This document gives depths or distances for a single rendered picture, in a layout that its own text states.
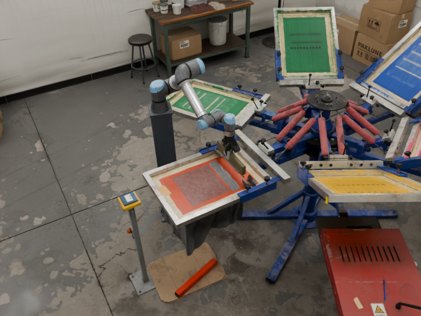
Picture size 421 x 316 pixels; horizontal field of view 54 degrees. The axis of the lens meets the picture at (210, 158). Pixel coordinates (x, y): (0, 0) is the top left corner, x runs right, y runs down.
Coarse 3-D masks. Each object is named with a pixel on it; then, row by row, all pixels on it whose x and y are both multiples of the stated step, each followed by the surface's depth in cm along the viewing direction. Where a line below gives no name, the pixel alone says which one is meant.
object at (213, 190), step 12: (216, 180) 303; (240, 180) 303; (180, 192) 294; (192, 192) 294; (204, 192) 293; (216, 192) 293; (228, 192) 293; (180, 204) 285; (192, 204) 285; (204, 204) 284
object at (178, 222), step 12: (192, 156) 320; (204, 156) 323; (156, 168) 310; (168, 168) 311; (252, 168) 312; (156, 192) 290; (168, 204) 280; (216, 204) 279; (228, 204) 281; (192, 216) 271; (204, 216) 276
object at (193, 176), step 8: (216, 160) 321; (224, 160) 321; (192, 168) 314; (200, 168) 314; (208, 168) 314; (224, 168) 313; (232, 168) 313; (168, 176) 308; (176, 176) 308; (184, 176) 307; (192, 176) 307; (200, 176) 307; (208, 176) 307; (216, 176) 306; (168, 184) 301; (176, 184) 301; (184, 184) 300; (192, 184) 300; (176, 192) 294
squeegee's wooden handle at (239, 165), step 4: (220, 140) 309; (220, 144) 307; (220, 148) 309; (224, 148) 303; (232, 152) 298; (232, 156) 295; (232, 160) 296; (236, 160) 292; (236, 164) 293; (240, 164) 288; (236, 168) 295; (240, 168) 289; (244, 168) 287; (240, 172) 291; (244, 172) 290
